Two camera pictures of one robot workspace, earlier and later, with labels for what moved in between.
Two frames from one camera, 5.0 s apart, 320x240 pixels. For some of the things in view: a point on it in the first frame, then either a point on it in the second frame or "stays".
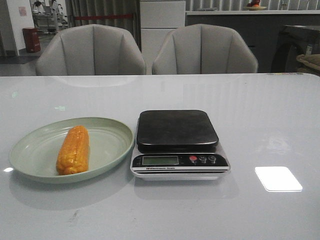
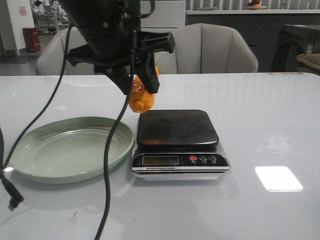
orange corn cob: x=73 y=154 → x=141 y=99
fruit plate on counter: x=254 y=6 stays
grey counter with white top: x=262 y=28 stays
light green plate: x=67 y=149 stays
